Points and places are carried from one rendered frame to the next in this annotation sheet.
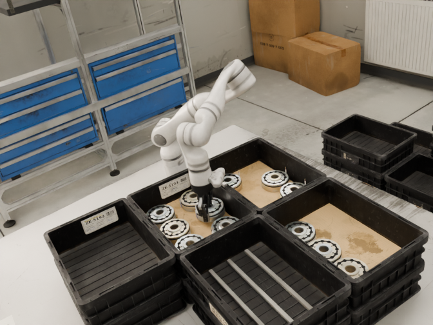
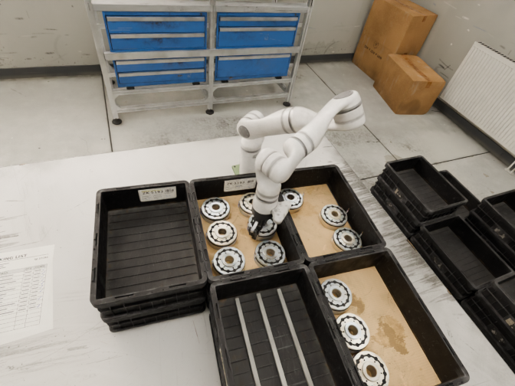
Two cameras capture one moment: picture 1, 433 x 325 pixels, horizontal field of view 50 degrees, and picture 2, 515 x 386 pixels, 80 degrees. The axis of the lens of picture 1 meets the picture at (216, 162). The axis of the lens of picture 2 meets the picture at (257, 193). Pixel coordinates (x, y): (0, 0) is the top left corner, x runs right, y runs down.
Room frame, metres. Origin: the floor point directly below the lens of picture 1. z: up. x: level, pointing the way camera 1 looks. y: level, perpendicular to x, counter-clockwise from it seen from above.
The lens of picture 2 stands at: (0.66, 0.05, 1.74)
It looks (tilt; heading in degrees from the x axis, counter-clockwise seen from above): 48 degrees down; 3
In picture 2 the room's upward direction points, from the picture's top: 12 degrees clockwise
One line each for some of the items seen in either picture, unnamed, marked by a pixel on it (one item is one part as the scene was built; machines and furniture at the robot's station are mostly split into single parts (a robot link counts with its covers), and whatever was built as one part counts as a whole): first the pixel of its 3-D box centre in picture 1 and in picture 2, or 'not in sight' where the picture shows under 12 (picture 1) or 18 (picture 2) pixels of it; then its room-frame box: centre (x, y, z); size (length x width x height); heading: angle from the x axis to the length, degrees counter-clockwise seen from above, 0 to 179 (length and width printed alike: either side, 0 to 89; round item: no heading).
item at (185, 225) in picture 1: (174, 228); (221, 233); (1.24, 0.18, 0.86); 0.10 x 0.10 x 0.01
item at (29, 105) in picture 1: (40, 124); (161, 51); (2.90, 1.13, 0.60); 0.72 x 0.03 x 0.56; 123
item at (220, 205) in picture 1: (209, 206); (262, 224); (1.31, 0.05, 0.88); 0.10 x 0.10 x 0.01
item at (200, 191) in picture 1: (203, 189); (262, 213); (1.28, 0.06, 0.97); 0.08 x 0.08 x 0.09
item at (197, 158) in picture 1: (192, 146); (269, 174); (1.28, 0.07, 1.14); 0.09 x 0.07 x 0.15; 55
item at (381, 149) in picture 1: (366, 168); (406, 205); (2.11, -0.81, 0.37); 0.40 x 0.30 x 0.45; 33
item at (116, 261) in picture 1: (110, 258); (149, 243); (1.13, 0.38, 0.87); 0.40 x 0.30 x 0.11; 28
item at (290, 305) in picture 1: (261, 285); (277, 350); (0.92, -0.07, 0.87); 0.40 x 0.30 x 0.11; 28
